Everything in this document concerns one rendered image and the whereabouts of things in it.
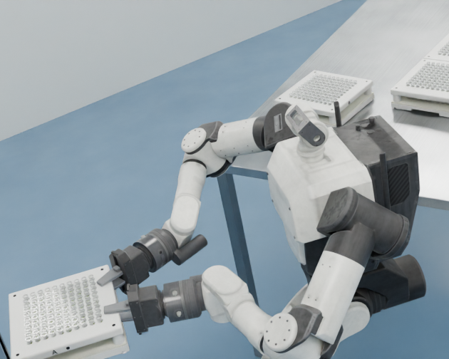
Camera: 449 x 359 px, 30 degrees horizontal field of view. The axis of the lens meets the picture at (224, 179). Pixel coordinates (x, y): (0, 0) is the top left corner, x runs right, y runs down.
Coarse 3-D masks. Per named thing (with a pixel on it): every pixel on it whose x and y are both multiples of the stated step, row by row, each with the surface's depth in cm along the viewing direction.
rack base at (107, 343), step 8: (96, 344) 182; (104, 344) 182; (112, 344) 181; (120, 344) 181; (64, 352) 182; (72, 352) 181; (80, 352) 181; (88, 352) 180; (96, 352) 180; (104, 352) 180; (112, 352) 181; (120, 352) 181
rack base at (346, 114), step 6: (360, 96) 283; (366, 96) 282; (372, 96) 284; (354, 102) 280; (360, 102) 279; (366, 102) 282; (348, 108) 277; (354, 108) 276; (360, 108) 279; (342, 114) 274; (348, 114) 274; (354, 114) 277; (324, 120) 273; (342, 120) 272; (330, 126) 271
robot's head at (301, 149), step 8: (296, 104) 183; (304, 104) 183; (288, 112) 183; (296, 112) 180; (304, 112) 180; (312, 112) 180; (288, 120) 182; (296, 120) 180; (312, 120) 177; (304, 152) 181; (312, 152) 180
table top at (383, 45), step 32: (384, 0) 359; (416, 0) 353; (448, 0) 347; (352, 32) 336; (384, 32) 331; (416, 32) 325; (448, 32) 320; (320, 64) 316; (352, 64) 311; (384, 64) 306; (416, 64) 302; (384, 96) 285; (416, 128) 263; (448, 128) 260; (256, 160) 264; (448, 160) 245; (448, 192) 231
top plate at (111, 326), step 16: (96, 272) 197; (32, 288) 196; (96, 288) 191; (112, 288) 190; (16, 304) 192; (16, 320) 187; (32, 320) 186; (80, 320) 183; (112, 320) 181; (16, 336) 182; (32, 336) 182; (48, 336) 180; (64, 336) 179; (80, 336) 178; (96, 336) 178; (112, 336) 179; (16, 352) 178; (32, 352) 177; (48, 352) 177
